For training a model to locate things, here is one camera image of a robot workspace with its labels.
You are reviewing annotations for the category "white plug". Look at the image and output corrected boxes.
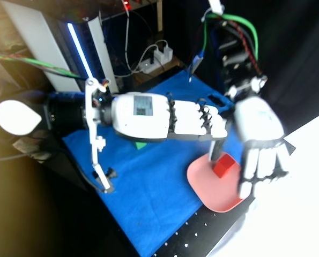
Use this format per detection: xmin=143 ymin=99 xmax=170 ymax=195
xmin=207 ymin=0 xmax=225 ymax=16

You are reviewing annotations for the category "pink square plate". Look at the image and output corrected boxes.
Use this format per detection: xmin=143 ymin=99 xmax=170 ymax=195
xmin=186 ymin=153 xmax=254 ymax=214

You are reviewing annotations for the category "red braided cable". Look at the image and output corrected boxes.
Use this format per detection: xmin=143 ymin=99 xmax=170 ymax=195
xmin=230 ymin=20 xmax=263 ymax=75

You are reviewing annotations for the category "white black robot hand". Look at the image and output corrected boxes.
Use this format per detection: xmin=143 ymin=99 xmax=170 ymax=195
xmin=110 ymin=92 xmax=229 ymax=164
xmin=232 ymin=96 xmax=296 ymax=200

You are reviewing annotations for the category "red rectangular block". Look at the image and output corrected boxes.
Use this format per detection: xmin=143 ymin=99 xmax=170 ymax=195
xmin=212 ymin=155 xmax=237 ymax=178

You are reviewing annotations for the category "white console tower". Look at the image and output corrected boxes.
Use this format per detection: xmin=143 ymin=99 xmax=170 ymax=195
xmin=1 ymin=0 xmax=120 ymax=93

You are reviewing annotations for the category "blue cloth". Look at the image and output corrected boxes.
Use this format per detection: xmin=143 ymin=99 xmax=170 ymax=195
xmin=62 ymin=70 xmax=247 ymax=257

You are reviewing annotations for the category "blue cable connector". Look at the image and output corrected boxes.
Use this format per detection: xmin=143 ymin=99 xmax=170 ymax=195
xmin=188 ymin=50 xmax=206 ymax=82

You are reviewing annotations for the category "white power strip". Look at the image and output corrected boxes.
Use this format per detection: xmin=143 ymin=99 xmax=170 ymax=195
xmin=137 ymin=48 xmax=174 ymax=75

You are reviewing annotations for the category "green cable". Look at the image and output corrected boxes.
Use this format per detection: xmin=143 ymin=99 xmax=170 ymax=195
xmin=202 ymin=12 xmax=259 ymax=69
xmin=0 ymin=53 xmax=84 ymax=80

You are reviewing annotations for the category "white cable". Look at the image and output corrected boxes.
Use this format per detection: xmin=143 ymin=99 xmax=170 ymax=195
xmin=123 ymin=7 xmax=149 ymax=78

